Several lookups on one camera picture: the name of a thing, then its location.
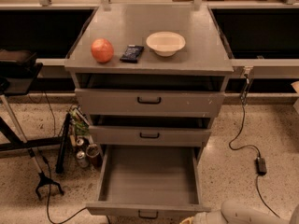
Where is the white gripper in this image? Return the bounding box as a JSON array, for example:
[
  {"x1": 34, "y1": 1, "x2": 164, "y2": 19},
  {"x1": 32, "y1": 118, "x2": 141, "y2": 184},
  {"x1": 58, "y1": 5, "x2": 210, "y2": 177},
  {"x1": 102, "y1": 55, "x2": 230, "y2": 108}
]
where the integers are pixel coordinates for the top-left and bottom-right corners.
[{"x1": 179, "y1": 211, "x2": 222, "y2": 224}]

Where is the grey bottom drawer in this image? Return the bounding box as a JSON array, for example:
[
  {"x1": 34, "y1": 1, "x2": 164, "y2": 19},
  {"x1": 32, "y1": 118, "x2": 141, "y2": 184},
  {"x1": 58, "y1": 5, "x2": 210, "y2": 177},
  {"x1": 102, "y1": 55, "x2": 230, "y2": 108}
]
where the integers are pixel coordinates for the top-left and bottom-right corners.
[{"x1": 86, "y1": 146, "x2": 209, "y2": 219}]

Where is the grey drawer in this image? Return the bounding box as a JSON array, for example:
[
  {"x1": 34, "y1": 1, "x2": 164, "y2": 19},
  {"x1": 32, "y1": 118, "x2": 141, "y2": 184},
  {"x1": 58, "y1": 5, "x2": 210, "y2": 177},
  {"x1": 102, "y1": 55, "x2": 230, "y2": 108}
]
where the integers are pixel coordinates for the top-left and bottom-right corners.
[
  {"x1": 86, "y1": 146, "x2": 209, "y2": 219},
  {"x1": 75, "y1": 89, "x2": 224, "y2": 118},
  {"x1": 89, "y1": 126, "x2": 211, "y2": 147}
]

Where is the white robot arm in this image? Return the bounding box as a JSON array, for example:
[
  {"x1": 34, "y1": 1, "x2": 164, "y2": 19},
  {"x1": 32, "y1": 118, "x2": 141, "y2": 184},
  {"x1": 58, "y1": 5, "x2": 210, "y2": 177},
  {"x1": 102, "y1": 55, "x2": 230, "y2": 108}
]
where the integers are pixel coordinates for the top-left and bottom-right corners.
[{"x1": 179, "y1": 200, "x2": 299, "y2": 224}]

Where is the grey middle drawer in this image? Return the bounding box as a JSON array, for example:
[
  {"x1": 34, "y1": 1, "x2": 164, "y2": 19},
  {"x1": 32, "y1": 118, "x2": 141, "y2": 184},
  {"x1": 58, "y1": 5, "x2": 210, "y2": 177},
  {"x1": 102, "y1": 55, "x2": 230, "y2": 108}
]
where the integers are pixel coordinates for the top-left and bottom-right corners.
[{"x1": 89, "y1": 126, "x2": 211, "y2": 147}]

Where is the grey wooden drawer cabinet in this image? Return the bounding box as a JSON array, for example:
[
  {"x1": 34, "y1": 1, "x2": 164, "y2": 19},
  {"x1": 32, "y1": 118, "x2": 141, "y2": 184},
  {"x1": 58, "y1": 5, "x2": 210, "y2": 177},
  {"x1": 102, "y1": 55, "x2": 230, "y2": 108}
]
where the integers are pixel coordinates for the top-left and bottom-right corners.
[{"x1": 64, "y1": 3, "x2": 235, "y2": 161}]

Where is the grey top drawer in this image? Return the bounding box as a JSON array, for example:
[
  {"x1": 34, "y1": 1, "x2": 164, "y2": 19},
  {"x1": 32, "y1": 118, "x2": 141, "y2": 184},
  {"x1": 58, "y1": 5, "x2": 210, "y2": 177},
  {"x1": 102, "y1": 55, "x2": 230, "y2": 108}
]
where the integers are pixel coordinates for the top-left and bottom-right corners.
[{"x1": 75, "y1": 89, "x2": 224, "y2": 118}]

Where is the black power adapter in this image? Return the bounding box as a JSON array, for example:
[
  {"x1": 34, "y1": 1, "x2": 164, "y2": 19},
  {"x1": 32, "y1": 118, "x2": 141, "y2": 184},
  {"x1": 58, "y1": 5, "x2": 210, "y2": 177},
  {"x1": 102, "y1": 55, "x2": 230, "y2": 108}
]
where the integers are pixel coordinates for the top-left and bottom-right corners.
[{"x1": 256, "y1": 157, "x2": 267, "y2": 175}]

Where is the brown glass jar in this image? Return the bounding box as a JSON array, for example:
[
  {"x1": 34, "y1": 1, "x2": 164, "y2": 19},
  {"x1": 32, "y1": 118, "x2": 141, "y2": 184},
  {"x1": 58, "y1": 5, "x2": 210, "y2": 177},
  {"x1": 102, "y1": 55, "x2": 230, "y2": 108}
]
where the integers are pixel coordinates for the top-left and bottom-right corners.
[{"x1": 86, "y1": 144, "x2": 102, "y2": 168}]

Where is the silver soda can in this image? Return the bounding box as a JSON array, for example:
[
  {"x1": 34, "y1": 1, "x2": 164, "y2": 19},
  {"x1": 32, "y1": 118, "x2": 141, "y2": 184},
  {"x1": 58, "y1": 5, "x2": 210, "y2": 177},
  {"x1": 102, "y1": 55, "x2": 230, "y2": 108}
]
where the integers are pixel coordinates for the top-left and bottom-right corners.
[{"x1": 76, "y1": 150, "x2": 89, "y2": 168}]

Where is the green snack bag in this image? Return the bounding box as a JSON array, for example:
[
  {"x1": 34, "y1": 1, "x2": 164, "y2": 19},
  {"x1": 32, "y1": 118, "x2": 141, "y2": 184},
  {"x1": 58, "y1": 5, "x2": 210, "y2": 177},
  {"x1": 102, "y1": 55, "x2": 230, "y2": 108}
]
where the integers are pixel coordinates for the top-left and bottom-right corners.
[{"x1": 69, "y1": 107, "x2": 89, "y2": 136}]

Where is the dark blue snack packet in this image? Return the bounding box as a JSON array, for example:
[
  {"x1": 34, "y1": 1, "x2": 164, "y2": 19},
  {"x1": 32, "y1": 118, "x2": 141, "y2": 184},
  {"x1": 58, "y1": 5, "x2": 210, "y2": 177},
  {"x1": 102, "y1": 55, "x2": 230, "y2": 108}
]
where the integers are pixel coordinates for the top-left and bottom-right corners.
[{"x1": 120, "y1": 45, "x2": 144, "y2": 63}]

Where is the white bowl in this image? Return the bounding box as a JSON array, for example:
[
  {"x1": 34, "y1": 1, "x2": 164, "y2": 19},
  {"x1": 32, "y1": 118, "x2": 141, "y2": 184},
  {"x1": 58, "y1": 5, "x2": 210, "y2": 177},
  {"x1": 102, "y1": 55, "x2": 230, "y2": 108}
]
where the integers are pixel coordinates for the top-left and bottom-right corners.
[{"x1": 146, "y1": 32, "x2": 186, "y2": 57}]

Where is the black tripod stand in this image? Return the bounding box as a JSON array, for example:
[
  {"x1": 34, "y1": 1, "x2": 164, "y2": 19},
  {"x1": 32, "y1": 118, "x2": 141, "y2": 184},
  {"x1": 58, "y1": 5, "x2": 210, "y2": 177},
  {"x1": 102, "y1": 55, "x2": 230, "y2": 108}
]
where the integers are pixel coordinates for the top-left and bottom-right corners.
[{"x1": 0, "y1": 94, "x2": 64, "y2": 200}]

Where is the red apple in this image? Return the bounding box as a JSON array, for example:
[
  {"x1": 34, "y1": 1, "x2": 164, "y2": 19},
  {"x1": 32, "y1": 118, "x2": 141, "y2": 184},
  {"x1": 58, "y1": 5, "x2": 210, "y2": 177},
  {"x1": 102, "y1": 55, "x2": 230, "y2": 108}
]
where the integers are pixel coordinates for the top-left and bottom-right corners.
[{"x1": 91, "y1": 38, "x2": 114, "y2": 63}]

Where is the black tray on stand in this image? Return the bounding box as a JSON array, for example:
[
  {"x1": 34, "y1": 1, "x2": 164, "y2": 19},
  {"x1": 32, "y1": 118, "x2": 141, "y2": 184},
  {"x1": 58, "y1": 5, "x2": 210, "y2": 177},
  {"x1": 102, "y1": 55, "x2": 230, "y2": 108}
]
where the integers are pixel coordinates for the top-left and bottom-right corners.
[{"x1": 0, "y1": 49, "x2": 43, "y2": 96}]

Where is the black power cable right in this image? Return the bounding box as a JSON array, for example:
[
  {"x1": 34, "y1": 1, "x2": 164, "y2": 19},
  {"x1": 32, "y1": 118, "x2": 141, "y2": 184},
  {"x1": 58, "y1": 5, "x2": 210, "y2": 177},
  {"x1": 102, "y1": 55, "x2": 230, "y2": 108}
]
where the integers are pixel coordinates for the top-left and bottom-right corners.
[{"x1": 228, "y1": 75, "x2": 281, "y2": 218}]

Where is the black floor cable left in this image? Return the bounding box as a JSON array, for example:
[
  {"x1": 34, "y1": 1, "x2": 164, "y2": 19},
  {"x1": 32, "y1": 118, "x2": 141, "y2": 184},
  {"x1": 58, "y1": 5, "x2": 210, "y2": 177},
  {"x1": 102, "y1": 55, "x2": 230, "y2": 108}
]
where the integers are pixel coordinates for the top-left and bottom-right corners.
[{"x1": 27, "y1": 91, "x2": 112, "y2": 224}]

